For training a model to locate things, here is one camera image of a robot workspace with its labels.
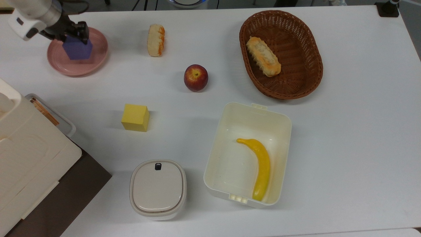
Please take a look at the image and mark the purple cube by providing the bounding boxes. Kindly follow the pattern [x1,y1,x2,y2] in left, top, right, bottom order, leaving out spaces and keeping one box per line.
[62,35,93,61]

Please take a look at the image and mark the clear plastic tray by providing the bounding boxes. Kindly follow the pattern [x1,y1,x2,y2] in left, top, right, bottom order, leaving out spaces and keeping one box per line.
[25,93,77,138]

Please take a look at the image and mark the yellow cube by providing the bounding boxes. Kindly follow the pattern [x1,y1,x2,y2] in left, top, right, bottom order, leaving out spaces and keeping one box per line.
[121,104,150,132]

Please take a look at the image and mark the small cream lidded bin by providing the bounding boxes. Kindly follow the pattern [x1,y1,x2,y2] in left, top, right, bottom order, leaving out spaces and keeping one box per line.
[129,159,187,221]

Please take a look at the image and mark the open cream plastic box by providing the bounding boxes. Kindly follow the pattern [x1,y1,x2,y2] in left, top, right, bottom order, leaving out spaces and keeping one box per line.
[203,102,292,209]

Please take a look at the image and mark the dark brown wooden crate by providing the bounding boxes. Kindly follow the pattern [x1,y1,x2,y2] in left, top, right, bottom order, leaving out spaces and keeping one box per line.
[5,145,113,237]

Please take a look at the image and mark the red toy apple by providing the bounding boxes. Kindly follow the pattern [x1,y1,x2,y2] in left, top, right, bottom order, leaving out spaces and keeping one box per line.
[184,64,209,92]

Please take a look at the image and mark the toy bread loaf with topping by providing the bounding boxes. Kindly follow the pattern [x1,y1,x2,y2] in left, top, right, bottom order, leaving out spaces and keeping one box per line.
[246,36,282,78]

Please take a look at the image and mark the brown wicker basket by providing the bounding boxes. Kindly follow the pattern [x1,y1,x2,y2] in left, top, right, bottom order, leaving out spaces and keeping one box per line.
[239,10,324,100]

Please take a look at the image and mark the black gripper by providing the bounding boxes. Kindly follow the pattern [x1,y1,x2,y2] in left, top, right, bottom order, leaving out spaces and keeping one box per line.
[39,13,90,45]

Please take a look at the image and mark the pink plate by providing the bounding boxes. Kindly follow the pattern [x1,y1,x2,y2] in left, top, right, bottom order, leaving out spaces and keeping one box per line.
[47,27,109,77]

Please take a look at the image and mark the yellow toy banana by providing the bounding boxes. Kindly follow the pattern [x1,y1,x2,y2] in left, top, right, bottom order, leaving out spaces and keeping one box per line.
[236,138,271,201]

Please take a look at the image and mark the black camera stand base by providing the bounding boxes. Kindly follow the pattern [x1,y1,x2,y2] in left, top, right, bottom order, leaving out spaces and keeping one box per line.
[375,0,400,18]

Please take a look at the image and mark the toy bread roll orange stripe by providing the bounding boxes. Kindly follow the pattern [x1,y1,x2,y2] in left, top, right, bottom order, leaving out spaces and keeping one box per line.
[147,24,165,57]

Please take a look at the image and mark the white robot base blue ring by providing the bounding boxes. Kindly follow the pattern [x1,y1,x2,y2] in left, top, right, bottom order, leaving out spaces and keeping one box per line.
[168,0,208,9]

